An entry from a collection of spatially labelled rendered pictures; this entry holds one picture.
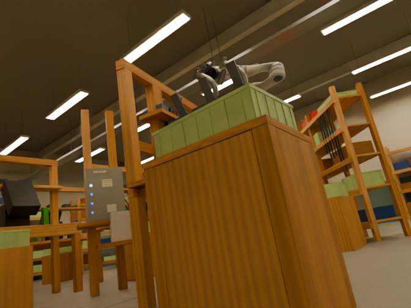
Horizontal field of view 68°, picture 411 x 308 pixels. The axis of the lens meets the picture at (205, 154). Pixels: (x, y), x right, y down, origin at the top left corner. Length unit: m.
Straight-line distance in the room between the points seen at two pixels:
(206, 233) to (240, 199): 0.21
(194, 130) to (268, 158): 0.44
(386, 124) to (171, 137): 10.26
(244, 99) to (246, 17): 5.63
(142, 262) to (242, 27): 5.46
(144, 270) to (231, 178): 1.26
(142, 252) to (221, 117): 1.27
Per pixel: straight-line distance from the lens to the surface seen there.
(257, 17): 6.70
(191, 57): 7.42
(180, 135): 1.46
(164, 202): 1.40
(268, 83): 1.92
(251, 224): 1.14
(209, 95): 1.51
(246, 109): 1.25
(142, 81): 2.90
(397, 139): 11.29
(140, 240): 2.27
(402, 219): 4.94
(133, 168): 2.34
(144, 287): 2.28
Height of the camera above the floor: 0.38
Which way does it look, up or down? 16 degrees up
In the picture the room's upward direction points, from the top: 10 degrees counter-clockwise
